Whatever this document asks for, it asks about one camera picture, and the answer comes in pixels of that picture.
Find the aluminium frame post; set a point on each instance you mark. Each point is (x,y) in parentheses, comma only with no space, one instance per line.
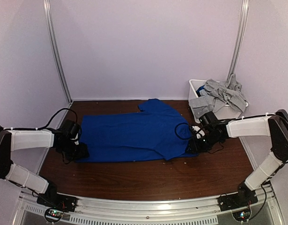
(55,50)
(243,18)

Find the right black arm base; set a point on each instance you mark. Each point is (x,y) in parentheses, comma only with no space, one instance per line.
(242,198)

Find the blue garment in bin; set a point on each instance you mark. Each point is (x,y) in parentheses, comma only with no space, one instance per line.
(201,92)

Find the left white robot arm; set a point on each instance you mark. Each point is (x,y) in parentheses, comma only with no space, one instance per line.
(65,140)

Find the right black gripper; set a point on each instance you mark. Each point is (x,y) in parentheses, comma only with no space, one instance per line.
(195,147)

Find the aluminium front rail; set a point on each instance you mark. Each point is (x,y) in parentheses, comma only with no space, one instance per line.
(198,211)

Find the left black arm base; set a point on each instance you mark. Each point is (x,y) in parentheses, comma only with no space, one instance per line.
(52,199)

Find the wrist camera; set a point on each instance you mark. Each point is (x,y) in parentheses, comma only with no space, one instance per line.
(71,131)
(207,123)

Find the left aluminium frame post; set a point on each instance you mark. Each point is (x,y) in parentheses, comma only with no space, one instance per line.
(55,50)

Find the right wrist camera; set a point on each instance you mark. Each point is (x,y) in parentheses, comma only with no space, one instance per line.
(207,123)

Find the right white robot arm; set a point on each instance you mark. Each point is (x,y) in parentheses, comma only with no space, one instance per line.
(270,127)

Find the grey garment pile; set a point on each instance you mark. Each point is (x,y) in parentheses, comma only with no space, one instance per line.
(225,99)

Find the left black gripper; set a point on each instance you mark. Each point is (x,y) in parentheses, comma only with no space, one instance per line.
(83,153)

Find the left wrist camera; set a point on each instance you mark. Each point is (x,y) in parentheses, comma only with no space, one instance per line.
(71,131)

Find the blue t-shirt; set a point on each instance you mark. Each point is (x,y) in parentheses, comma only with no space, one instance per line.
(157,131)

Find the right aluminium frame post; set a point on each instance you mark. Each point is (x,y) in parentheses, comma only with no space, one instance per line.
(243,18)

